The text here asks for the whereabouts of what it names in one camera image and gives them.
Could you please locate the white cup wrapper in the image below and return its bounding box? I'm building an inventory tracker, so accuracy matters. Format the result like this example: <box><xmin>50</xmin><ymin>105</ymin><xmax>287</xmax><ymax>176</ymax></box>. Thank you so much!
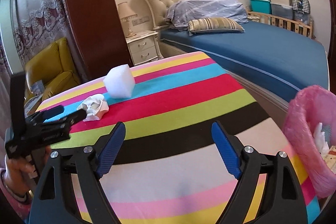
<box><xmin>77</xmin><ymin>94</ymin><xmax>109</xmax><ymax>122</ymax></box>

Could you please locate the small white foam cube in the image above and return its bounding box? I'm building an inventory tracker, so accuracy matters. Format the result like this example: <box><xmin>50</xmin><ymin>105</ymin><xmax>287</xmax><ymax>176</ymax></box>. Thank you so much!
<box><xmin>103</xmin><ymin>64</ymin><xmax>135</xmax><ymax>99</ymax></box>

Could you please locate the white paper ball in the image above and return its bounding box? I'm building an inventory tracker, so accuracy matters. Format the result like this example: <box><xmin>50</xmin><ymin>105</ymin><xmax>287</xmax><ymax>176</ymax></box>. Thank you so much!
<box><xmin>313</xmin><ymin>122</ymin><xmax>329</xmax><ymax>156</ymax></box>

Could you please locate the teal patterned cloth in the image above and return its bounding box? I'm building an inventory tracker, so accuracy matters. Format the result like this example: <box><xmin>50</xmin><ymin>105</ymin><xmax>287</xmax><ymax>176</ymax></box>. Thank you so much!
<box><xmin>322</xmin><ymin>124</ymin><xmax>331</xmax><ymax>147</ymax></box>

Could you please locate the yellow medicine box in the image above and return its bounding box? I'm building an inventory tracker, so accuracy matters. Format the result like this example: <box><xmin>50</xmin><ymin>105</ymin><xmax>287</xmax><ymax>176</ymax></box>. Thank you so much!
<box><xmin>323</xmin><ymin>145</ymin><xmax>336</xmax><ymax>174</ymax></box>

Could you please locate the pink-lined trash bin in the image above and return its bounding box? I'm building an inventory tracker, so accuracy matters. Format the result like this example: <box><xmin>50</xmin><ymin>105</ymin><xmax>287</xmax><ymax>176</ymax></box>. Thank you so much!
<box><xmin>282</xmin><ymin>85</ymin><xmax>335</xmax><ymax>198</ymax></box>

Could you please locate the person's left hand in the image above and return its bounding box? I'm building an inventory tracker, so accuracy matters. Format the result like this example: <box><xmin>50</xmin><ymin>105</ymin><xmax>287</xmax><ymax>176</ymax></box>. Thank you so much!
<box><xmin>2</xmin><ymin>155</ymin><xmax>35</xmax><ymax>197</ymax></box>

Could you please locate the box on armchair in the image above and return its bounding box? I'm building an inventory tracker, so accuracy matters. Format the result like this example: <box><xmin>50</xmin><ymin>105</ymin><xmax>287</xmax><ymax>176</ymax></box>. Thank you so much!
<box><xmin>24</xmin><ymin>94</ymin><xmax>43</xmax><ymax>117</ymax></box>

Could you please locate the picture card on armchair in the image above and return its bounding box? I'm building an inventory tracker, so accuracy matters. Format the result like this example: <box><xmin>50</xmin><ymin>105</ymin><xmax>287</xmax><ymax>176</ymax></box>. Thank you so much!
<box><xmin>30</xmin><ymin>80</ymin><xmax>45</xmax><ymax>96</ymax></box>

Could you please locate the yellow leather armchair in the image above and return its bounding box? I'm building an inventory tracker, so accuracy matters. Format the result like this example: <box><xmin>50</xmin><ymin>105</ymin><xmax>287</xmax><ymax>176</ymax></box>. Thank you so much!
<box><xmin>25</xmin><ymin>38</ymin><xmax>81</xmax><ymax>100</ymax></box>

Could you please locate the rainbow striped tablecloth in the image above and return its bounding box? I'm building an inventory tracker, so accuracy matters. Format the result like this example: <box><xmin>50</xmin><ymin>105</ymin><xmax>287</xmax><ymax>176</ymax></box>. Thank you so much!
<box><xmin>35</xmin><ymin>50</ymin><xmax>321</xmax><ymax>224</ymax></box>

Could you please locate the lace patterned curtain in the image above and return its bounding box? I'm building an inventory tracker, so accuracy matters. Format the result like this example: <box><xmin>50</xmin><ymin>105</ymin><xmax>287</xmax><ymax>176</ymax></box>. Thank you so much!
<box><xmin>1</xmin><ymin>0</ymin><xmax>80</xmax><ymax>73</ymax></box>

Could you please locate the blue bed mattress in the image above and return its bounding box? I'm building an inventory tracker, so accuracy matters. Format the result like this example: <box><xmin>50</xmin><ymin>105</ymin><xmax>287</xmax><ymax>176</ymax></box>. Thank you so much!
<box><xmin>161</xmin><ymin>22</ymin><xmax>329</xmax><ymax>102</ymax></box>

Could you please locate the white nightstand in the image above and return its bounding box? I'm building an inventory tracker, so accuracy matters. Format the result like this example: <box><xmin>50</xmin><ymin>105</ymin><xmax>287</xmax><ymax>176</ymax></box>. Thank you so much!
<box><xmin>126</xmin><ymin>31</ymin><xmax>163</xmax><ymax>66</ymax></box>

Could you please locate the dark wood door panel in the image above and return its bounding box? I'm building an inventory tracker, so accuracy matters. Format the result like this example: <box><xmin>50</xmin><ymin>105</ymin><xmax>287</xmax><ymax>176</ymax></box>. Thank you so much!
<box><xmin>65</xmin><ymin>0</ymin><xmax>133</xmax><ymax>80</ymax></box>

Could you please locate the bedside table lamp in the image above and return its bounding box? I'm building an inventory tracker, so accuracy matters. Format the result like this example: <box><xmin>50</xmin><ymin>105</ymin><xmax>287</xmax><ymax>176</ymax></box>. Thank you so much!
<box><xmin>117</xmin><ymin>2</ymin><xmax>137</xmax><ymax>38</ymax></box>

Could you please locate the striped gold pillow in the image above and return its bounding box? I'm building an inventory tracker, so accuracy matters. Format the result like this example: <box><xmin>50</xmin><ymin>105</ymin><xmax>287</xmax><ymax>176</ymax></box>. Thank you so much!
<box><xmin>188</xmin><ymin>18</ymin><xmax>245</xmax><ymax>35</ymax></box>

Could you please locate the grey striped duvet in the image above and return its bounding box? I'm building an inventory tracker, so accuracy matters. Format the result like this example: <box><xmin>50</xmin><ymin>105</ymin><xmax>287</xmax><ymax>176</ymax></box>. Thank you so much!
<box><xmin>165</xmin><ymin>0</ymin><xmax>248</xmax><ymax>30</ymax></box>

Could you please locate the teal storage bin lower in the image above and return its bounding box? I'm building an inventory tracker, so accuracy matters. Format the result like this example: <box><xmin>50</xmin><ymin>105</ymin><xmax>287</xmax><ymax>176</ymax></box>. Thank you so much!
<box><xmin>250</xmin><ymin>0</ymin><xmax>272</xmax><ymax>14</ymax></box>

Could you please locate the grey clear storage bin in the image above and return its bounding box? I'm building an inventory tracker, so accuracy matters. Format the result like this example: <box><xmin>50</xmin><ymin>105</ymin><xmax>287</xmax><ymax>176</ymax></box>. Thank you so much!
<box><xmin>270</xmin><ymin>2</ymin><xmax>293</xmax><ymax>20</ymax></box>

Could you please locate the houndstooth bag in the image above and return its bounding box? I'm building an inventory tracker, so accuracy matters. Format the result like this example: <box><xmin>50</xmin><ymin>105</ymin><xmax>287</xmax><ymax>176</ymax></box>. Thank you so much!
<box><xmin>291</xmin><ymin>0</ymin><xmax>311</xmax><ymax>14</ymax></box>

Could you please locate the wooden crib rail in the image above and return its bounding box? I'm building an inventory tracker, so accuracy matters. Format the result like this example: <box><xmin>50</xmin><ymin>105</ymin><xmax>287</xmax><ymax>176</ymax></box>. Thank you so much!
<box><xmin>247</xmin><ymin>11</ymin><xmax>313</xmax><ymax>39</ymax></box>

